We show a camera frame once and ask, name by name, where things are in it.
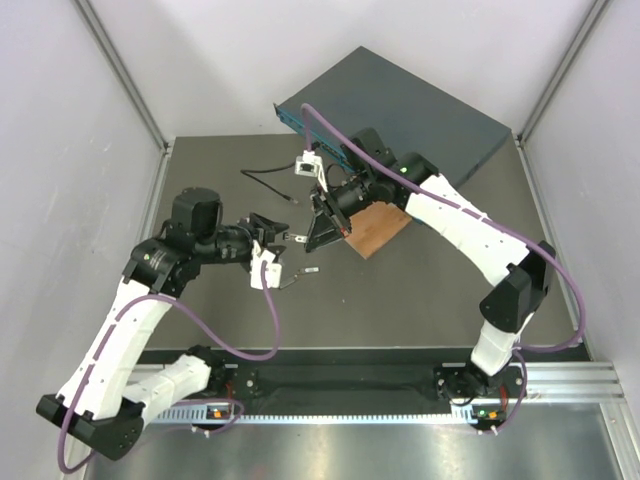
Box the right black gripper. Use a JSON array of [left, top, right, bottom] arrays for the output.
[[305, 171, 378, 254]]

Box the black ethernet cable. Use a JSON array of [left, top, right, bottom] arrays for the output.
[[240, 141, 321, 204]]

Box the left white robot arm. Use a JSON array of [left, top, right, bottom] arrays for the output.
[[36, 187, 289, 473]]

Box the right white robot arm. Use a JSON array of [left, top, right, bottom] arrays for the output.
[[294, 128, 552, 402]]

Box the wooden board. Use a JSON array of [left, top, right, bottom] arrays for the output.
[[346, 202, 411, 259]]

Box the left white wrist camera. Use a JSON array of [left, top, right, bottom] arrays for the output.
[[249, 241, 282, 290]]

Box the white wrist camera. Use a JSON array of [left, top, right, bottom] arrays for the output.
[[294, 150, 329, 192], [249, 241, 282, 290]]

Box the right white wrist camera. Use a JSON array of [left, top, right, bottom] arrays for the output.
[[294, 150, 329, 192]]

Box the blue network switch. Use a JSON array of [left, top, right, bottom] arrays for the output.
[[274, 47, 511, 187]]

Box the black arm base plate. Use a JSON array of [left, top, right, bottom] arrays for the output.
[[134, 345, 527, 416]]

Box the slotted cable duct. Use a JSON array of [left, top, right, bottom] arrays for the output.
[[152, 402, 506, 426]]

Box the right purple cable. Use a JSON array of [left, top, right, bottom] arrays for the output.
[[299, 102, 587, 435]]

